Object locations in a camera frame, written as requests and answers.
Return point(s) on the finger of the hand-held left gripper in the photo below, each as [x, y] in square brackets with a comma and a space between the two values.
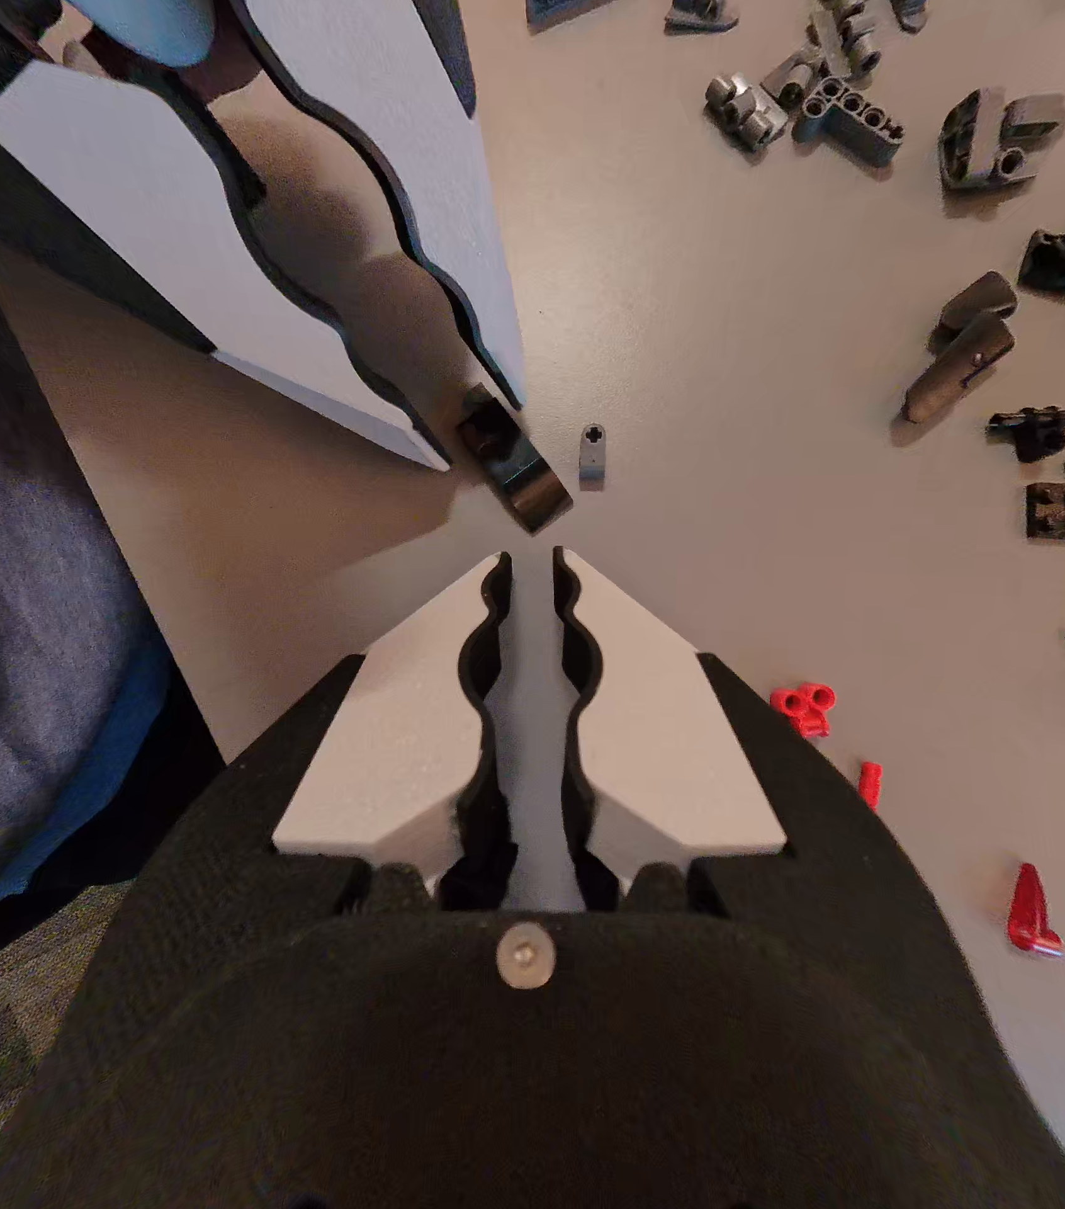
[145, 217]
[401, 103]

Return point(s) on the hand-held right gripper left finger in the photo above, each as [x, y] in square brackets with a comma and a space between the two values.
[380, 746]

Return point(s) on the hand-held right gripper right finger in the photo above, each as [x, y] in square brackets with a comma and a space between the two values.
[674, 746]

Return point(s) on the black plate assembly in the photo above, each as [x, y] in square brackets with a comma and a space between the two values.
[533, 490]

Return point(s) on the small black lego piece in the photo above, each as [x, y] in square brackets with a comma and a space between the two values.
[485, 430]

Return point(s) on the scattered red lego pins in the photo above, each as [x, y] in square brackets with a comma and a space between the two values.
[801, 700]

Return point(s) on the small dark grey lego connector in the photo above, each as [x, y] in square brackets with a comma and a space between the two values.
[593, 455]

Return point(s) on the pile of black lego pieces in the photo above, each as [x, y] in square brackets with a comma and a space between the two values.
[957, 367]

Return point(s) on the pile of dark grey pieces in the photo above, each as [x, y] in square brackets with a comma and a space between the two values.
[849, 112]

